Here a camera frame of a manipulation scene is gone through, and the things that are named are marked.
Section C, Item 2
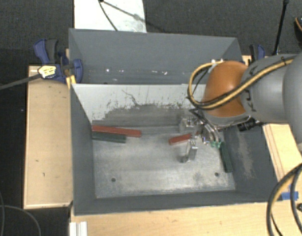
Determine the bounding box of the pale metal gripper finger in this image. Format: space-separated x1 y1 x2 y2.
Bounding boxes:
179 118 199 133
186 139 199 162

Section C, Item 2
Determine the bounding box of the red-brown flat block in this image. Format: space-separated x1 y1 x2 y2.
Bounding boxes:
168 133 193 146
91 124 143 138

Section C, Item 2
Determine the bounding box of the dark green flat block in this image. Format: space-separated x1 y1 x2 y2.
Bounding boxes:
219 141 234 174
91 131 127 144

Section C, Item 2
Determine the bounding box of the grey metal bin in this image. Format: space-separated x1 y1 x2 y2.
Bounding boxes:
68 28 281 215

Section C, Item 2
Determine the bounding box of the pale wood board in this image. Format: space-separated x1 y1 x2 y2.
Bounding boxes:
23 64 74 210

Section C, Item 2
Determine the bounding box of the black cylinder on white bracket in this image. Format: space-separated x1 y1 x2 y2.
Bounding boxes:
237 120 264 132

